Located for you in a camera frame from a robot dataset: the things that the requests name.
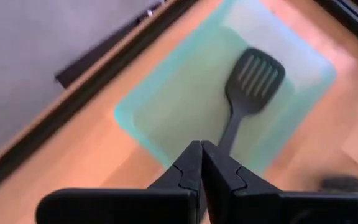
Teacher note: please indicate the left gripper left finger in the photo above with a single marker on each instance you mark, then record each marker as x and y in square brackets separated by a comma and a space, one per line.
[166, 205]

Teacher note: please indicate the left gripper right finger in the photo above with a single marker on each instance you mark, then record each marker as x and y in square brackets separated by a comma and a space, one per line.
[259, 208]

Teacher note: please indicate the slotted all-black spatula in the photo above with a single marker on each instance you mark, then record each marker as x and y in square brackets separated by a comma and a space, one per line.
[244, 105]

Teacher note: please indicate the teal plastic container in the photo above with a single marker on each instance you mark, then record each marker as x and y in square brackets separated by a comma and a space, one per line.
[182, 93]

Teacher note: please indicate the black floor bar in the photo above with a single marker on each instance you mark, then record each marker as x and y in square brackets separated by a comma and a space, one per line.
[104, 48]

